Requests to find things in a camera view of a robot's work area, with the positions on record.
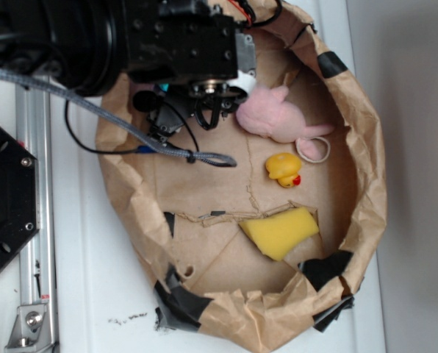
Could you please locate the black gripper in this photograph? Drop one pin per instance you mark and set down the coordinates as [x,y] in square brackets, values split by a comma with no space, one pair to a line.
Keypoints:
[190,44]

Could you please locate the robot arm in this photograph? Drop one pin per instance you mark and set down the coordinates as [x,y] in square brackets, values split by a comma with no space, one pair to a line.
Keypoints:
[86,45]

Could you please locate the pink plush bunny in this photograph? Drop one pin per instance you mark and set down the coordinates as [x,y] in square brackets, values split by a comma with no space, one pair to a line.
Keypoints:
[268,114]

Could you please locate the yellow rubber duck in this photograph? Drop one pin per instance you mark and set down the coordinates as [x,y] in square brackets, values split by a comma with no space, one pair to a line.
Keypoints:
[284,168]

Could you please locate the brown paper bag tray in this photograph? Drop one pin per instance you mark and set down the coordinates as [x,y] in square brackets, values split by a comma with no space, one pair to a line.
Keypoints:
[183,220]

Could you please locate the yellow sponge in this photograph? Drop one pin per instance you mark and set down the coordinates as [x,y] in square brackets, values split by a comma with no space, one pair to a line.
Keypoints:
[278,234]

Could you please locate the aluminium rail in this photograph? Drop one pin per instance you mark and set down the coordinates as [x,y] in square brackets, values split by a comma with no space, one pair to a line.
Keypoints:
[38,279]

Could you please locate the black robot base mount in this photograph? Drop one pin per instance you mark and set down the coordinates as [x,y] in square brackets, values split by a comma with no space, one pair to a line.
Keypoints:
[18,198]

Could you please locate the metal corner bracket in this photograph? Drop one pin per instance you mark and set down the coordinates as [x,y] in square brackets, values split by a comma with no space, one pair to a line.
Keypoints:
[31,331]

